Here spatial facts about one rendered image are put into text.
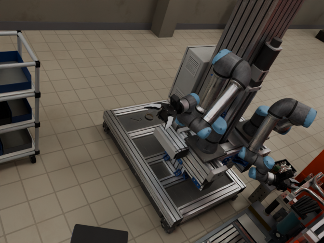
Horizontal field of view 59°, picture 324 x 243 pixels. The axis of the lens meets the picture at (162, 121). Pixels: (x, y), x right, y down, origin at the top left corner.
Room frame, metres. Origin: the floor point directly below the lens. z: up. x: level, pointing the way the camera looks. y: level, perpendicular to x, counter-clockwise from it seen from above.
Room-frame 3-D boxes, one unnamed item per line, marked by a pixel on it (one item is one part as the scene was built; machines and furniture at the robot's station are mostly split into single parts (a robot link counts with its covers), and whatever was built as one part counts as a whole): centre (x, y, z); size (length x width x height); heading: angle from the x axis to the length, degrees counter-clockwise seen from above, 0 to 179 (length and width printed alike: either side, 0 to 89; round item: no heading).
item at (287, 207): (1.15, -0.83, 0.93); 0.09 x 0.05 x 0.05; 50
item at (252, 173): (1.40, -0.72, 0.81); 0.11 x 0.08 x 0.09; 95
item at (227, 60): (1.53, -0.22, 1.19); 0.15 x 0.12 x 0.55; 62
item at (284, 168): (1.87, -1.11, 0.51); 0.20 x 0.14 x 0.13; 131
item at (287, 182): (1.41, -0.88, 0.80); 0.12 x 0.08 x 0.09; 95
